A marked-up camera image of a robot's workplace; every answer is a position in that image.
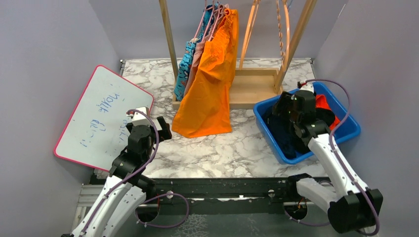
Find blue shark print shorts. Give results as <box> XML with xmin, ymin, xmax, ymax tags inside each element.
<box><xmin>172</xmin><ymin>2</ymin><xmax>215</xmax><ymax>102</ymax></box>

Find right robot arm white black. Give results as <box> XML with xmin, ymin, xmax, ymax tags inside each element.
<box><xmin>272</xmin><ymin>90</ymin><xmax>383</xmax><ymax>236</ymax></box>

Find orange shorts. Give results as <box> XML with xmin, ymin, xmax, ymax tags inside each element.
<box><xmin>172</xmin><ymin>8</ymin><xmax>239</xmax><ymax>138</ymax></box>

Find orange hanger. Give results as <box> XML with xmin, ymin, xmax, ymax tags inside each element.
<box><xmin>276</xmin><ymin>0</ymin><xmax>291</xmax><ymax>75</ymax></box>
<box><xmin>239</xmin><ymin>0</ymin><xmax>260</xmax><ymax>70</ymax></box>

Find black mounting rail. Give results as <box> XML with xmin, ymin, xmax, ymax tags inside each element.
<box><xmin>88</xmin><ymin>176</ymin><xmax>328</xmax><ymax>217</ymax></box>

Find pink hanger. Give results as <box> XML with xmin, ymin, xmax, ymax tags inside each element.
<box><xmin>190</xmin><ymin>1</ymin><xmax>229</xmax><ymax>45</ymax></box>

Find wooden clothes rack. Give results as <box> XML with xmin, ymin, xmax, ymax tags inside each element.
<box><xmin>159</xmin><ymin>0</ymin><xmax>319</xmax><ymax>110</ymax></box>

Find pink beige shorts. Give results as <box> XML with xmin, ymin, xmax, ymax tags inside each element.
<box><xmin>183</xmin><ymin>9</ymin><xmax>207</xmax><ymax>97</ymax></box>

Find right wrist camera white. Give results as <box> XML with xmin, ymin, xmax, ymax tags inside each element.
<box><xmin>298</xmin><ymin>82</ymin><xmax>315</xmax><ymax>94</ymax></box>

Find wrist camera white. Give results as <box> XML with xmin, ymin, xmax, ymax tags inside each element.
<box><xmin>298</xmin><ymin>82</ymin><xmax>315</xmax><ymax>94</ymax></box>
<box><xmin>126</xmin><ymin>107</ymin><xmax>151</xmax><ymax>126</ymax></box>

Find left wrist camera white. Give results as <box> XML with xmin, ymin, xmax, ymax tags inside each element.
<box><xmin>126</xmin><ymin>107</ymin><xmax>151</xmax><ymax>126</ymax></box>

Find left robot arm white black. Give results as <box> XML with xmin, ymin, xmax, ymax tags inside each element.
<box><xmin>69</xmin><ymin>110</ymin><xmax>172</xmax><ymax>237</ymax></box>

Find black shorts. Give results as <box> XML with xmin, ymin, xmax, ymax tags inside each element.
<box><xmin>292</xmin><ymin>108</ymin><xmax>340</xmax><ymax>154</ymax></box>

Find blue plastic bin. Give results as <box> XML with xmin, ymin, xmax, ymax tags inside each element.
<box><xmin>253</xmin><ymin>81</ymin><xmax>361</xmax><ymax>164</ymax></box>

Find whiteboard with pink frame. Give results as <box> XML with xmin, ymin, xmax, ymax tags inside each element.
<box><xmin>54</xmin><ymin>65</ymin><xmax>154</xmax><ymax>171</ymax></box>

